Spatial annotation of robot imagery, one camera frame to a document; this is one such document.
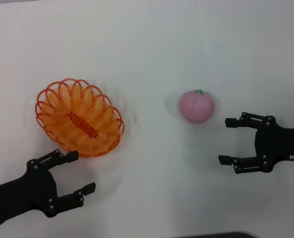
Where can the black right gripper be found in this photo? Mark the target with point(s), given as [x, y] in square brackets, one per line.
[278, 143]

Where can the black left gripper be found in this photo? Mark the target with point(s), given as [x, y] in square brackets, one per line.
[25, 191]

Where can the orange plastic woven basket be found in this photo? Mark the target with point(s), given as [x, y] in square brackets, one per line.
[87, 119]

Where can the pink toy peach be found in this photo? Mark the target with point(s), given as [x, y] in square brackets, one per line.
[196, 107]

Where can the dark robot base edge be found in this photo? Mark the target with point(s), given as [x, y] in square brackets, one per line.
[216, 235]

